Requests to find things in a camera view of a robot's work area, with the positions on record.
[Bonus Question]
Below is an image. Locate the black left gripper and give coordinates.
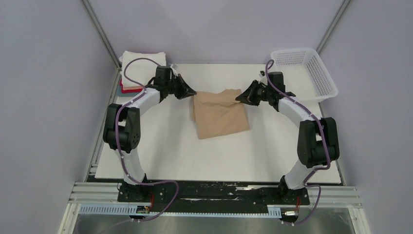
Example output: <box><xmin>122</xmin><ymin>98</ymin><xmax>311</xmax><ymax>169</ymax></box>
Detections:
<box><xmin>165</xmin><ymin>74</ymin><xmax>196</xmax><ymax>100</ymax></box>

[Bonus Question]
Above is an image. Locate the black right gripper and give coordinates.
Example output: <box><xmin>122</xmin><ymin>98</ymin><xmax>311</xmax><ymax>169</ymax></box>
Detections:
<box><xmin>236</xmin><ymin>80</ymin><xmax>272</xmax><ymax>107</ymax></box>

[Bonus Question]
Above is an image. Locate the beige t shirt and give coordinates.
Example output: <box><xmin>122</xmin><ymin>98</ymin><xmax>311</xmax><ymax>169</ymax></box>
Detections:
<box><xmin>191</xmin><ymin>89</ymin><xmax>250</xmax><ymax>139</ymax></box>

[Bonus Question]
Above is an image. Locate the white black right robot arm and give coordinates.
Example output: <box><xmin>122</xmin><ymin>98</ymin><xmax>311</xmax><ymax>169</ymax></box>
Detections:
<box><xmin>236</xmin><ymin>72</ymin><xmax>339</xmax><ymax>204</ymax></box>

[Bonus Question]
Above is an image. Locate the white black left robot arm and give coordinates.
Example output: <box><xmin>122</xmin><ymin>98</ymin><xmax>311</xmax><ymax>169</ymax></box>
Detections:
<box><xmin>103</xmin><ymin>66</ymin><xmax>196</xmax><ymax>202</ymax></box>

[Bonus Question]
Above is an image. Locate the peach folded t shirt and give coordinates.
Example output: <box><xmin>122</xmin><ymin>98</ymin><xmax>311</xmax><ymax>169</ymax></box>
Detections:
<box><xmin>121</xmin><ymin>86</ymin><xmax>143</xmax><ymax>93</ymax></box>

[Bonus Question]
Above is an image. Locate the white plastic laundry basket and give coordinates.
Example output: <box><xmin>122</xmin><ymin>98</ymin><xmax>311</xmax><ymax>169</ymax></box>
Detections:
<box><xmin>270</xmin><ymin>48</ymin><xmax>338</xmax><ymax>102</ymax></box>

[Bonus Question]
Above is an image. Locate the red folded t shirt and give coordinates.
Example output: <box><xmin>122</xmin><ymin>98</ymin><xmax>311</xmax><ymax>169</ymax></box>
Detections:
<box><xmin>119</xmin><ymin>81</ymin><xmax>143</xmax><ymax>94</ymax></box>

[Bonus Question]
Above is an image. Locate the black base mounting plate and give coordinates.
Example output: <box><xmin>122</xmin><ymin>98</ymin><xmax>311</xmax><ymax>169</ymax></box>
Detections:
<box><xmin>115</xmin><ymin>180</ymin><xmax>310</xmax><ymax>214</ymax></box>

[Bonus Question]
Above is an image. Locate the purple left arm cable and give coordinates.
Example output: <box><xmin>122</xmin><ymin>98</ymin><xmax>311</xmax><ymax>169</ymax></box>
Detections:
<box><xmin>114</xmin><ymin>57</ymin><xmax>180</xmax><ymax>223</ymax></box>

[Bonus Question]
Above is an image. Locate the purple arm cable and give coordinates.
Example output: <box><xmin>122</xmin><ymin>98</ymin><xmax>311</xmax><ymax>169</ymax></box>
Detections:
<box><xmin>265</xmin><ymin>59</ymin><xmax>332</xmax><ymax>226</ymax></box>
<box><xmin>114</xmin><ymin>57</ymin><xmax>180</xmax><ymax>223</ymax></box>

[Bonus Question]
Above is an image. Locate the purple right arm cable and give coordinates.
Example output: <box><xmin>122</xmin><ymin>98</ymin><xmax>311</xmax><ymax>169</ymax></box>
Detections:
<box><xmin>265</xmin><ymin>59</ymin><xmax>332</xmax><ymax>226</ymax></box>

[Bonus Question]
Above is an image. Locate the left corner metal post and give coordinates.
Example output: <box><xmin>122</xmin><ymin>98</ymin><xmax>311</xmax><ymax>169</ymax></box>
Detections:
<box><xmin>80</xmin><ymin>0</ymin><xmax>121</xmax><ymax>70</ymax></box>

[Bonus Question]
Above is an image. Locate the corner metal post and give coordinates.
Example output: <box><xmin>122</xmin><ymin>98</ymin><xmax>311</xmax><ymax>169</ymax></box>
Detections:
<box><xmin>316</xmin><ymin>0</ymin><xmax>353</xmax><ymax>55</ymax></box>
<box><xmin>80</xmin><ymin>0</ymin><xmax>121</xmax><ymax>70</ymax></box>

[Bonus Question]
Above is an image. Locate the right corner metal post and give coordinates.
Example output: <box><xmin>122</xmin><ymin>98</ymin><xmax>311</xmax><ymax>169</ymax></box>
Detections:
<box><xmin>316</xmin><ymin>0</ymin><xmax>353</xmax><ymax>55</ymax></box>

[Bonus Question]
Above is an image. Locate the aluminium frame rail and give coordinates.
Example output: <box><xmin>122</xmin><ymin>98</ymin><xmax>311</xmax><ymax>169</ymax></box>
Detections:
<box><xmin>58</xmin><ymin>182</ymin><xmax>371</xmax><ymax>234</ymax></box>

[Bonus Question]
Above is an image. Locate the slotted white cable duct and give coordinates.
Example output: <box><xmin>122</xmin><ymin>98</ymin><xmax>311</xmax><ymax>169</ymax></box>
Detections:
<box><xmin>78</xmin><ymin>204</ymin><xmax>282</xmax><ymax>218</ymax></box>

